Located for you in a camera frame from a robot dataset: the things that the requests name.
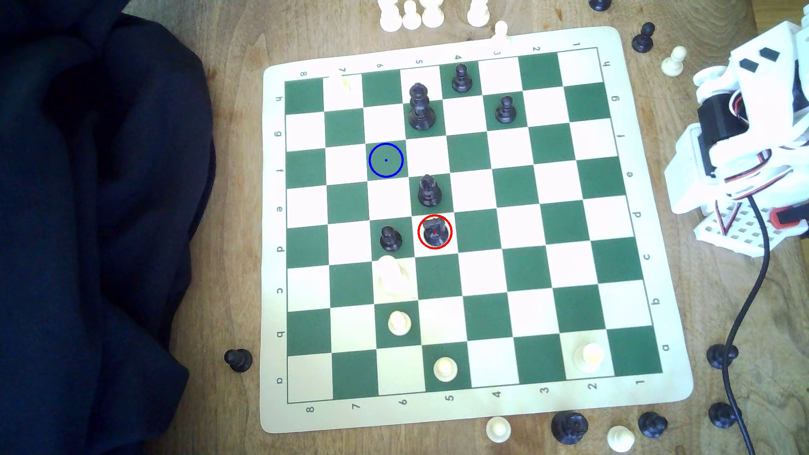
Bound black bishop chess piece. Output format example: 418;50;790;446
417;174;442;208

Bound white king chess piece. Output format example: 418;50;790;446
376;254;415;298

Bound black queen chess piece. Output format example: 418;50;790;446
407;82;437;132

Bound green white chess board mat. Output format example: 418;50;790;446
258;25;695;435

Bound large black chess piece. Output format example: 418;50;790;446
551;411;589;446

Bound dark navy cloth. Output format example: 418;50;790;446
0;0;217;455

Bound black red table clamp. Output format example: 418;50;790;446
769;205;809;238

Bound white perforated base plate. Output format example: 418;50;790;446
694;201;785;258

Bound red white black servo wires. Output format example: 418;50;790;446
713;148;798;231

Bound black power cable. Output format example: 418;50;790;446
721;196;772;455

